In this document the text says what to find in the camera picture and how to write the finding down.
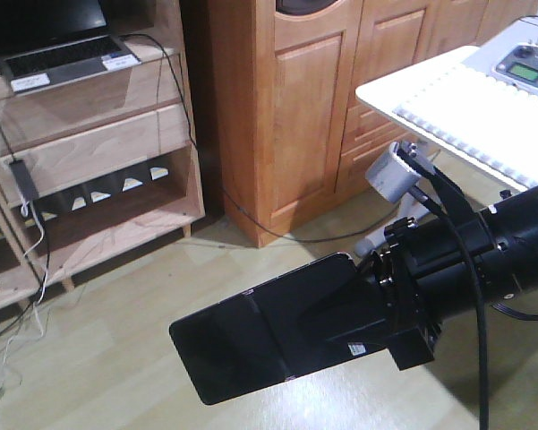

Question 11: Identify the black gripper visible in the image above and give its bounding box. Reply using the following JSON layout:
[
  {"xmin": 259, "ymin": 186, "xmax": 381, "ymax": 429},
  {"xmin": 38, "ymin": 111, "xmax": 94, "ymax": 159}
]
[{"xmin": 298, "ymin": 215, "xmax": 519, "ymax": 370}]

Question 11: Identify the black smartphone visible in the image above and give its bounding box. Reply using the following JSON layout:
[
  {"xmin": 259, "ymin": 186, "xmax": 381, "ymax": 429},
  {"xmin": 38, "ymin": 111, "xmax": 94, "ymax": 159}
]
[{"xmin": 169, "ymin": 253, "xmax": 384, "ymax": 405}]

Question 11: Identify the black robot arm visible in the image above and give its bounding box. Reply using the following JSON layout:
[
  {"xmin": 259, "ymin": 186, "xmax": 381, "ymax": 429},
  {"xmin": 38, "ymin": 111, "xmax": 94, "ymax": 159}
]
[{"xmin": 298, "ymin": 186, "xmax": 538, "ymax": 371}]

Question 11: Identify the wooden desk shelf unit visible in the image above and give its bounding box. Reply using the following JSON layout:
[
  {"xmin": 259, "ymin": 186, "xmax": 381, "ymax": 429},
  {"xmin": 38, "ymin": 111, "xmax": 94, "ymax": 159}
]
[{"xmin": 0, "ymin": 0, "xmax": 207, "ymax": 313}]

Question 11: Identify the wooden wardrobe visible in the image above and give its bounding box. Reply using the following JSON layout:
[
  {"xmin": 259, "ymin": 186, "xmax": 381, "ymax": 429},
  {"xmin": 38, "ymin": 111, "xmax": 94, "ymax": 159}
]
[{"xmin": 181, "ymin": 0, "xmax": 538, "ymax": 249}]

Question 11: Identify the white table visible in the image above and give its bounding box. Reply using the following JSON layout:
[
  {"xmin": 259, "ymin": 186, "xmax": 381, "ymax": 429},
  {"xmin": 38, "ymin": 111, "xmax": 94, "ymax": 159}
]
[{"xmin": 355, "ymin": 17, "xmax": 538, "ymax": 192}]

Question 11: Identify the white remote controller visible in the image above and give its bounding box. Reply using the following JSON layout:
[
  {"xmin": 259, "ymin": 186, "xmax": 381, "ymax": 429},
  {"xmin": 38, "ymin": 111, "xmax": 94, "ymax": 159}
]
[{"xmin": 490, "ymin": 41, "xmax": 538, "ymax": 97}]

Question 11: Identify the black power adapter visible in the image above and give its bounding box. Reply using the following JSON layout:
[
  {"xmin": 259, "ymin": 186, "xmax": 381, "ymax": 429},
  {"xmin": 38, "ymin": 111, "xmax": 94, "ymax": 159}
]
[{"xmin": 9, "ymin": 159, "xmax": 39, "ymax": 202}]

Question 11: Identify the silver laptop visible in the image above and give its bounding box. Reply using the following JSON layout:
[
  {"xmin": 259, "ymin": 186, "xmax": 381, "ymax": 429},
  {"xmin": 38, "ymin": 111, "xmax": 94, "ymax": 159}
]
[{"xmin": 0, "ymin": 1, "xmax": 141, "ymax": 94}]

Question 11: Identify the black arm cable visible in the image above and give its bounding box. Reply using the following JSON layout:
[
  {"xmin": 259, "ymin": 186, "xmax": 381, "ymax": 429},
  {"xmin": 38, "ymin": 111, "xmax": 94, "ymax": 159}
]
[{"xmin": 411, "ymin": 185, "xmax": 538, "ymax": 430}]

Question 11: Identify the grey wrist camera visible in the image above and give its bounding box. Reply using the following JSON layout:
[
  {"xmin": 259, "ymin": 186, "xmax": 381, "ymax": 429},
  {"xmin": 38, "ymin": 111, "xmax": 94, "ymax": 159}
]
[{"xmin": 365, "ymin": 142, "xmax": 421, "ymax": 203}]

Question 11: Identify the white laptop cable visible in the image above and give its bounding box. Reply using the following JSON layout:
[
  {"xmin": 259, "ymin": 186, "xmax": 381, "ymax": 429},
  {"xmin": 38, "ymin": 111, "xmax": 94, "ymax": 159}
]
[{"xmin": 0, "ymin": 203, "xmax": 50, "ymax": 391}]

